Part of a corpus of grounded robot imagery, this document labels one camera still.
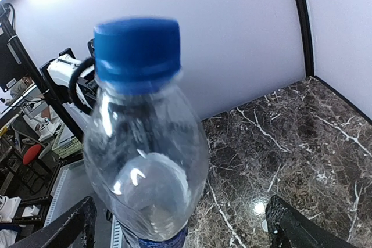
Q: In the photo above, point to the red round stool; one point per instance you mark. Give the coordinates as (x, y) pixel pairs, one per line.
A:
(32, 154)

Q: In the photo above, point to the green slotted basket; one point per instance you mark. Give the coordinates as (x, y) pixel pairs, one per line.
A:
(66, 144)

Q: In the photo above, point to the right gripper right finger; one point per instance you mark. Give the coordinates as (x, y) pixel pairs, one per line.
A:
(287, 227)

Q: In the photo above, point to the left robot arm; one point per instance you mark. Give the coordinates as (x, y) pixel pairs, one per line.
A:
(70, 83)

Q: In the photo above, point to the blue label water bottle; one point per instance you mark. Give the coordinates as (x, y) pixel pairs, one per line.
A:
(145, 150)

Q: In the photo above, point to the white slotted cable duct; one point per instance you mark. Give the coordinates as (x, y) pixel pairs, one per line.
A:
(54, 208)

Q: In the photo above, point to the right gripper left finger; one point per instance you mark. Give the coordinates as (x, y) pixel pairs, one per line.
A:
(79, 220)

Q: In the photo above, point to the right black frame post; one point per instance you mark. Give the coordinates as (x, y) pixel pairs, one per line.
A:
(307, 42)

